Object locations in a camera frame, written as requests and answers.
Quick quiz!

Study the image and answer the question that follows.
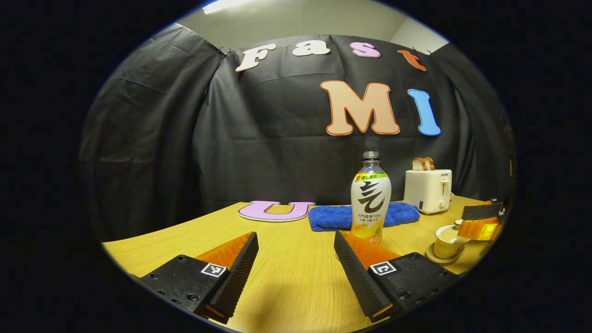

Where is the pink letter cutout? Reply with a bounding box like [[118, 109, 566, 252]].
[[238, 200, 316, 222]]

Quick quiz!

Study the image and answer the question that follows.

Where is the cream toaster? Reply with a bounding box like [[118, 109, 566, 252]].
[[404, 169, 453, 215]]

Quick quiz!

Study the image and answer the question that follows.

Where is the black backdrop cloth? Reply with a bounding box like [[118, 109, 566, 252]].
[[79, 23, 516, 241]]

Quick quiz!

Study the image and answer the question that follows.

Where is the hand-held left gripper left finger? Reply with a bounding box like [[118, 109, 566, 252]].
[[139, 232, 259, 324]]

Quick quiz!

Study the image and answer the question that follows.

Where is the white porcelain teacup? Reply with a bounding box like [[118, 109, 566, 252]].
[[433, 225, 471, 259]]

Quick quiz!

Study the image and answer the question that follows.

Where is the white porcelain saucer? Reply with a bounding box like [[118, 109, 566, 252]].
[[426, 242, 465, 264]]

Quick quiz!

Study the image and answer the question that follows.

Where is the blue towel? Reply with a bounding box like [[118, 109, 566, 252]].
[[308, 202, 421, 232]]

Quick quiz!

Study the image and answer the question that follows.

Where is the clear plastic water bottle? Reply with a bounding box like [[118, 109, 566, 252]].
[[350, 151, 392, 245]]

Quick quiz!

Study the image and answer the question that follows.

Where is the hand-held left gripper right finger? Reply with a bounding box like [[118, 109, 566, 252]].
[[333, 230, 461, 323]]

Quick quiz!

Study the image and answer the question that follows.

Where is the ceiling light panel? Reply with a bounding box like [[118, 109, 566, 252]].
[[202, 0, 259, 14]]

